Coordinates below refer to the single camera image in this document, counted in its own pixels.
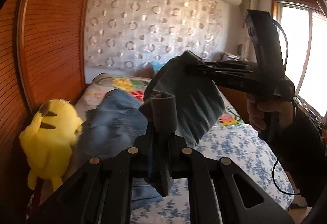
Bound colourful flower blanket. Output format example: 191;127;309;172
75;73;244;126

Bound clutter on side cabinet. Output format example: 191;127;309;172
219;44;247;62

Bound black cable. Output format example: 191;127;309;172
271;154;301;196

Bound person's right hand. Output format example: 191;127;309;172
245;94;294;132

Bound blue items on headboard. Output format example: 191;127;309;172
151;60;163;74

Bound wooden louvred wardrobe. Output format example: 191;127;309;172
1;0;87;223

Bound white circle patterned curtain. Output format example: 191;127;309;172
84;0;223;71

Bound wooden side cabinet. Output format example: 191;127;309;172
218;86;250;124

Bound blue floral bed cover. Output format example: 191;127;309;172
131;124;293;223

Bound black camera mount box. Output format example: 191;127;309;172
244;9;284;80

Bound person's right forearm dark sleeve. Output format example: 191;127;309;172
269;106;326;207

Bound folded blue denim jeans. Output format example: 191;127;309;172
64;88;164;210

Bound yellow plush toy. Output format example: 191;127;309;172
19;99;83;191

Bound window with wooden frame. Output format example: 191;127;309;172
272;0;326;119

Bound teal grey pants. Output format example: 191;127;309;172
135;51;225;197

